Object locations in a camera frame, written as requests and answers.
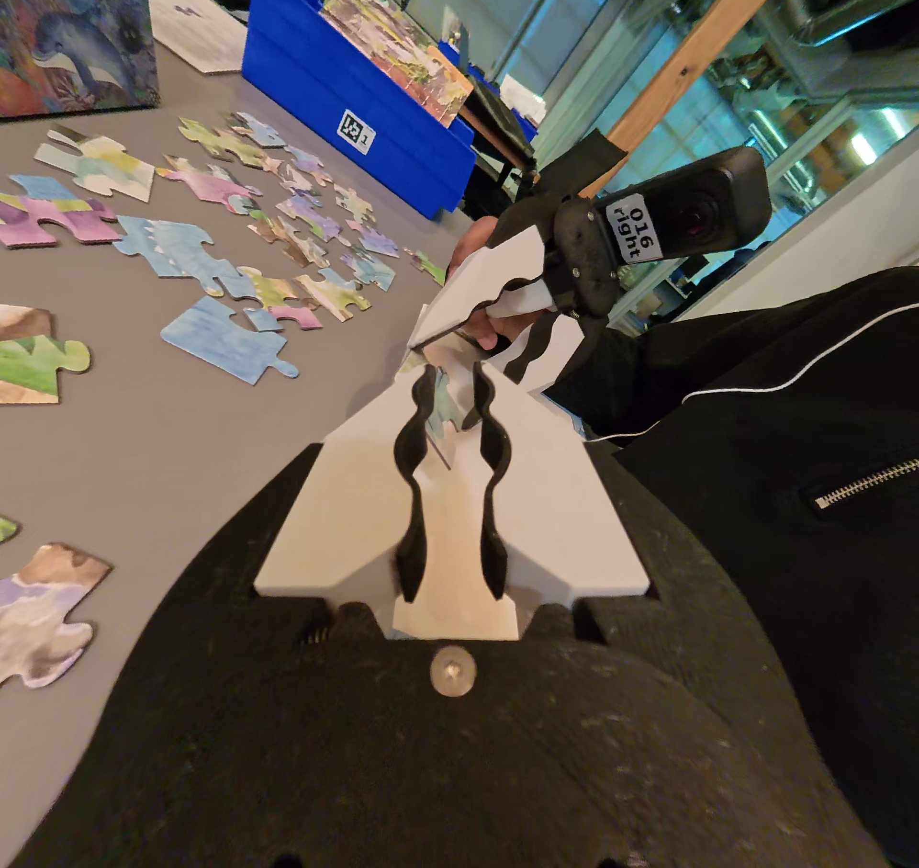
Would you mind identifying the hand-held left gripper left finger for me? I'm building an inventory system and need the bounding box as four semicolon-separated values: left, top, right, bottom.
253;364;439;605

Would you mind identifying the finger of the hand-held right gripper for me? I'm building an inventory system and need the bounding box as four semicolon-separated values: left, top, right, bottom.
407;225;548;349
503;311;587;385

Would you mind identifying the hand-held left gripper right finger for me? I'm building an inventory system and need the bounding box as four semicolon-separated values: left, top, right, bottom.
474;361;651;625

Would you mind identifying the light blue jigsaw piece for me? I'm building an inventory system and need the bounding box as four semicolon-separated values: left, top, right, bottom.
160;295;299;385

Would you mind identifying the pile of jigsaw pieces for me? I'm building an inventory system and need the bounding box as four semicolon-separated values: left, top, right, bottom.
0;110;449;385

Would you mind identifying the green dinosaur head jigsaw piece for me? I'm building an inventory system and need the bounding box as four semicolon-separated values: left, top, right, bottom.
0;515;113;689

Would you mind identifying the green beige jigsaw piece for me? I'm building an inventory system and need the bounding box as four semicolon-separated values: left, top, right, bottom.
0;304;92;406

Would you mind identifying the person's right forearm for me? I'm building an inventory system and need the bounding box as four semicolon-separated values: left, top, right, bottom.
542;265;919;445

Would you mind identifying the person's right hand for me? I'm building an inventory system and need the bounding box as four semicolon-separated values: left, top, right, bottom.
445;214;544;352

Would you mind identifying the black office chair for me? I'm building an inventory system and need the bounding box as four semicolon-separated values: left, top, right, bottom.
531;128;629;203

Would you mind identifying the blue plastic bin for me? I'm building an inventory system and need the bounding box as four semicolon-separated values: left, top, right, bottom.
242;0;478;221
438;41;539;144

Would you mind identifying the printed paper sheet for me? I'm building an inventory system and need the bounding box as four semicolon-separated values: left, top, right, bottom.
144;0;250;75

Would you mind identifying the illustrated puzzle box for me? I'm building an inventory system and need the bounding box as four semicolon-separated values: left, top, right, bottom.
0;0;160;121

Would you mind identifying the white cable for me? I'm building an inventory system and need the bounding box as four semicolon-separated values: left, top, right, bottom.
585;301;919;447

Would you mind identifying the wooden post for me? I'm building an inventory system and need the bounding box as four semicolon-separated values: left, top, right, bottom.
582;0;812;197

